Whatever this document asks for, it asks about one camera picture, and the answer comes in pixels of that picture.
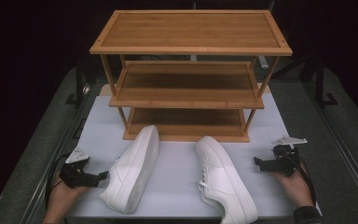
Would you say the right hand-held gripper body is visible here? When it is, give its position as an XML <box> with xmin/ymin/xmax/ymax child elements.
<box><xmin>270</xmin><ymin>136</ymin><xmax>309</xmax><ymax>178</ymax></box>

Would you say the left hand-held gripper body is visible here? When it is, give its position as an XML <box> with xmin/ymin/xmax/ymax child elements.
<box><xmin>59</xmin><ymin>147</ymin><xmax>99</xmax><ymax>189</ymax></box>

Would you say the white sneaker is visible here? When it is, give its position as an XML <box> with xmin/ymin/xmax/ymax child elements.
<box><xmin>99</xmin><ymin>124</ymin><xmax>161</xmax><ymax>215</ymax></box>
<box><xmin>195</xmin><ymin>135</ymin><xmax>259</xmax><ymax>224</ymax></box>

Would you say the wooden three-tier shoe rack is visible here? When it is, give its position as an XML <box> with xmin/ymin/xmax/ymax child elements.
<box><xmin>89</xmin><ymin>8</ymin><xmax>294</xmax><ymax>144</ymax></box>

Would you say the person's left hand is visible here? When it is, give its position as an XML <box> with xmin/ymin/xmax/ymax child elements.
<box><xmin>45</xmin><ymin>174</ymin><xmax>90</xmax><ymax>219</ymax></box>

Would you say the person's right hand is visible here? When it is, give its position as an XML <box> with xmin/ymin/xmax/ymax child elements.
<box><xmin>270</xmin><ymin>162</ymin><xmax>315</xmax><ymax>209</ymax></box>

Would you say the black metal stand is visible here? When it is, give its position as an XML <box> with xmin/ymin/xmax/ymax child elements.
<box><xmin>314</xmin><ymin>58</ymin><xmax>339</xmax><ymax>108</ymax></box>
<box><xmin>64</xmin><ymin>57</ymin><xmax>87</xmax><ymax>108</ymax></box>

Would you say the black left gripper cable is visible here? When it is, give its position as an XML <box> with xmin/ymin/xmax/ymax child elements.
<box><xmin>44</xmin><ymin>151</ymin><xmax>73</xmax><ymax>210</ymax></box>

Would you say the metal table rail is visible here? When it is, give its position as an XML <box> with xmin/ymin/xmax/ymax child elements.
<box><xmin>302</xmin><ymin>81</ymin><xmax>358</xmax><ymax>218</ymax></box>
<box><xmin>20</xmin><ymin>81</ymin><xmax>103</xmax><ymax>224</ymax></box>

